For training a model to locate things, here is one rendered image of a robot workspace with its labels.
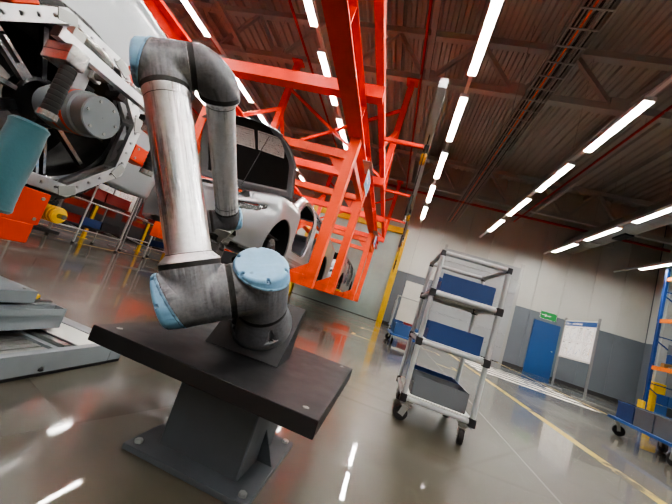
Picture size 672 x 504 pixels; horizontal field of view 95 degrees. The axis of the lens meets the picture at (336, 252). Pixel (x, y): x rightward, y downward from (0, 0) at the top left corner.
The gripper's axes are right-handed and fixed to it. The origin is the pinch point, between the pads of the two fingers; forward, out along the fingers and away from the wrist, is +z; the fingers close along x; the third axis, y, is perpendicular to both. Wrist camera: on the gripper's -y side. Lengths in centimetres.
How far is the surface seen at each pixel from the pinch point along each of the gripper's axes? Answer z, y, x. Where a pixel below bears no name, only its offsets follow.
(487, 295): 15, -143, 32
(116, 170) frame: -50, 38, 22
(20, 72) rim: -35, 69, 33
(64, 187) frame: -42, 48, 6
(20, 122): -17, 59, 14
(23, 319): -55, 41, -40
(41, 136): -18, 55, 13
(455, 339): 3, -137, 3
